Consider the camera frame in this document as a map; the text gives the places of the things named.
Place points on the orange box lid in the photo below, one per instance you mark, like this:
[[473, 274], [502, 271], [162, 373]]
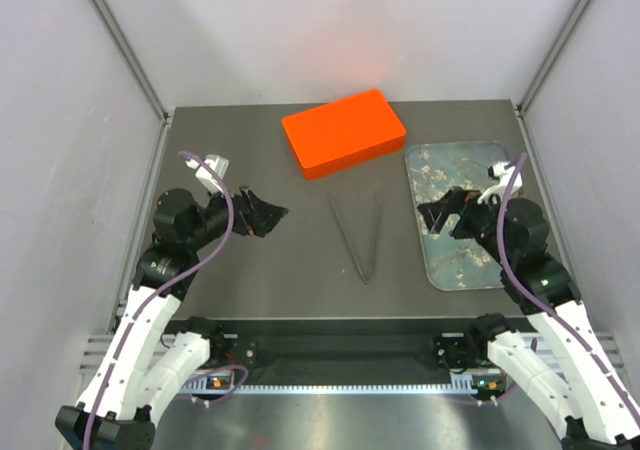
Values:
[[350, 123]]

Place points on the aluminium frame rail front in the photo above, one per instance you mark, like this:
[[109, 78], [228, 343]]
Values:
[[97, 347]]

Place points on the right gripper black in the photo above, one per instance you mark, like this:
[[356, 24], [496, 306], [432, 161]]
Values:
[[435, 213]]

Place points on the blue floral tray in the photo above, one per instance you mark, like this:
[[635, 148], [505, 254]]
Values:
[[453, 265]]

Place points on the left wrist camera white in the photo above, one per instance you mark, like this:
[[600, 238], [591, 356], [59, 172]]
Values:
[[209, 176]]

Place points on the orange compartment box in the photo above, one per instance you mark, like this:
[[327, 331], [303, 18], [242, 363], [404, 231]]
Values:
[[314, 166]]

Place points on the metal tongs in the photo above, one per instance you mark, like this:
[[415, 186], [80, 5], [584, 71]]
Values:
[[363, 258]]

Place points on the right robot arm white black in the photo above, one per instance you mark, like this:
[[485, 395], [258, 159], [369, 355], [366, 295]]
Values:
[[583, 399]]

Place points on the grey slotted cable duct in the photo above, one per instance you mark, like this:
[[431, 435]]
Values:
[[456, 384]]

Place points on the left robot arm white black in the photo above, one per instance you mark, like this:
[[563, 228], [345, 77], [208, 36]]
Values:
[[129, 393]]

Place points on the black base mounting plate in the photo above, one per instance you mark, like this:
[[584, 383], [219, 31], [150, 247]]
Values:
[[262, 351]]

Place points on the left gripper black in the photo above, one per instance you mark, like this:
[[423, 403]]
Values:
[[261, 222]]

